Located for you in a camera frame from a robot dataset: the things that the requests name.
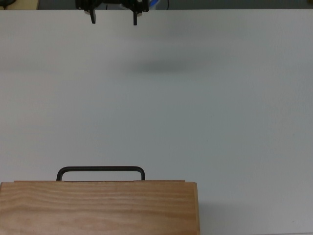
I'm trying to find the wooden background desk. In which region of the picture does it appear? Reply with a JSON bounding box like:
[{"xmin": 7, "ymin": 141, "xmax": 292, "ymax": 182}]
[{"xmin": 0, "ymin": 0, "xmax": 40, "ymax": 10}]

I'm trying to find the light wooden cabinet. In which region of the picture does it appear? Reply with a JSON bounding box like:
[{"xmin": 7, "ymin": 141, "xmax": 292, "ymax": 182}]
[{"xmin": 0, "ymin": 181, "xmax": 201, "ymax": 235}]

